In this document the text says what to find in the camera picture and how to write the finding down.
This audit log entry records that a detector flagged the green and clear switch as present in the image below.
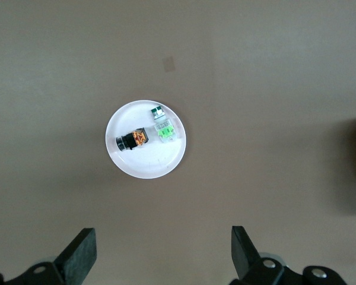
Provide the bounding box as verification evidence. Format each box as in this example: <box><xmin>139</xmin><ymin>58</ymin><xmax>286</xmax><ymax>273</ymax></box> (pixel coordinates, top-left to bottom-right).
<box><xmin>150</xmin><ymin>106</ymin><xmax>177</xmax><ymax>144</ymax></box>

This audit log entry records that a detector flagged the orange and black switch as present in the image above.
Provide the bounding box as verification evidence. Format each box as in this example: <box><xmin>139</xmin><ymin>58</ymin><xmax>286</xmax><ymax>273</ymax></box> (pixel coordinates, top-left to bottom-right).
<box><xmin>115</xmin><ymin>128</ymin><xmax>148</xmax><ymax>153</ymax></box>

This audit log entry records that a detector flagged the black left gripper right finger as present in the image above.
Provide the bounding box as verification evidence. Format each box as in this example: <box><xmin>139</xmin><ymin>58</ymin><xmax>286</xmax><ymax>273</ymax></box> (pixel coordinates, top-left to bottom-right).
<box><xmin>230</xmin><ymin>225</ymin><xmax>348</xmax><ymax>285</ymax></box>

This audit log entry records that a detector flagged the pale pink round plate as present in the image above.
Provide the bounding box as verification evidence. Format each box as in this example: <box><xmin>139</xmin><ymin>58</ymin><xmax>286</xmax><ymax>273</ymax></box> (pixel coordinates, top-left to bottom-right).
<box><xmin>105</xmin><ymin>100</ymin><xmax>187</xmax><ymax>180</ymax></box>

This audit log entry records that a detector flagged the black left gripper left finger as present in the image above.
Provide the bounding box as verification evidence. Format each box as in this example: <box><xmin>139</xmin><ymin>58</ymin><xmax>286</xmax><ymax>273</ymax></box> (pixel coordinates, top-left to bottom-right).
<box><xmin>0</xmin><ymin>227</ymin><xmax>97</xmax><ymax>285</ymax></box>

